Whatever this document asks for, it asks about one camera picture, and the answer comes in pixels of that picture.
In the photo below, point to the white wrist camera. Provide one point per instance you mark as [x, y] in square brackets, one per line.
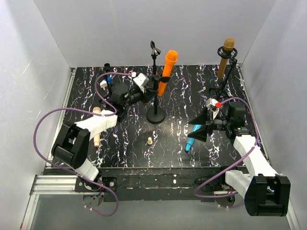
[214, 106]
[140, 80]

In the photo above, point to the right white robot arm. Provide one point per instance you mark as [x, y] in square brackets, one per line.
[265, 192]

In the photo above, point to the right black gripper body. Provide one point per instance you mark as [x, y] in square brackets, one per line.
[210, 125]

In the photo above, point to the blue microphone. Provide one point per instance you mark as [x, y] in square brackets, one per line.
[190, 141]

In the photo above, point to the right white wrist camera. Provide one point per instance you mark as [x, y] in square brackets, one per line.
[214, 106]

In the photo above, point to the round-base mic stand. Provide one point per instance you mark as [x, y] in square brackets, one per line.
[154, 54]
[155, 114]

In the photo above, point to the gold microphone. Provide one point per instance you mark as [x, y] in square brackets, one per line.
[226, 52]

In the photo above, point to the pink microphone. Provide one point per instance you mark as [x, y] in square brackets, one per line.
[97, 110]

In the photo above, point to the black marbled table mat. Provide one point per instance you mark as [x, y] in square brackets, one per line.
[126, 144]

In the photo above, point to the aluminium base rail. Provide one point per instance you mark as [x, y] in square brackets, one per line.
[159, 183]

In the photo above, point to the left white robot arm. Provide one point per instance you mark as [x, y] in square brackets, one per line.
[72, 142]

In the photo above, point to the small beige adapter piece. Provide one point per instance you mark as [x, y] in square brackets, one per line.
[149, 141]

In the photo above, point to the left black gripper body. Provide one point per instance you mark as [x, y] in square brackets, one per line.
[148, 91]

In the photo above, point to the left tripod clip stand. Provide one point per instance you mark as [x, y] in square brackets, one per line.
[106, 79]

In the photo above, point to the orange microphone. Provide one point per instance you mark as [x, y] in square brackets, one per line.
[170, 60]

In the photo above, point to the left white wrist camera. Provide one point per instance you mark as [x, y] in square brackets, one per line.
[140, 80]

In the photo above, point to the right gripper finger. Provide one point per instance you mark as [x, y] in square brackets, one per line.
[201, 119]
[200, 132]

